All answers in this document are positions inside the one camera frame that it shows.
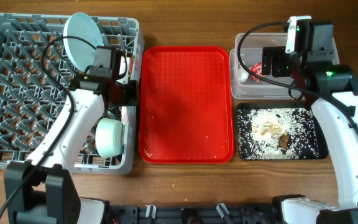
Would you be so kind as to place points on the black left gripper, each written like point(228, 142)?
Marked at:
point(132, 98)

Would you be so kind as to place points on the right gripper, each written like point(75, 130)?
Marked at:
point(275, 56)

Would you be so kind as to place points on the red snack wrapper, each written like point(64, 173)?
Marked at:
point(257, 69)

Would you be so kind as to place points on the yellow plastic cup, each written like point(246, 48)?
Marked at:
point(129, 67)

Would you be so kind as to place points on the white napkin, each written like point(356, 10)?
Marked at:
point(242, 74)

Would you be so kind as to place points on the green bowl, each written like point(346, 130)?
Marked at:
point(109, 138)

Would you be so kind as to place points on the rice and food scraps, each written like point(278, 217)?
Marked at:
point(275, 133)

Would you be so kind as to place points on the light blue plate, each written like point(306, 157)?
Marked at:
point(82, 36)

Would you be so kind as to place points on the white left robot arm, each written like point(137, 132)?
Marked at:
point(41, 189)

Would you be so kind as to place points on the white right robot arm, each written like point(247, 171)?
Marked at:
point(331, 90)

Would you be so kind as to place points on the black waste tray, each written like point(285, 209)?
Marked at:
point(322, 140)

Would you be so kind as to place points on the grey dishwasher rack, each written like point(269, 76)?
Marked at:
point(29, 101)

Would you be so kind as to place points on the clear plastic bin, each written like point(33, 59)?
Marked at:
point(251, 53)

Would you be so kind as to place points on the red plastic tray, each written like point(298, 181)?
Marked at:
point(186, 106)

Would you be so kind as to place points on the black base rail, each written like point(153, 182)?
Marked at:
point(220, 213)

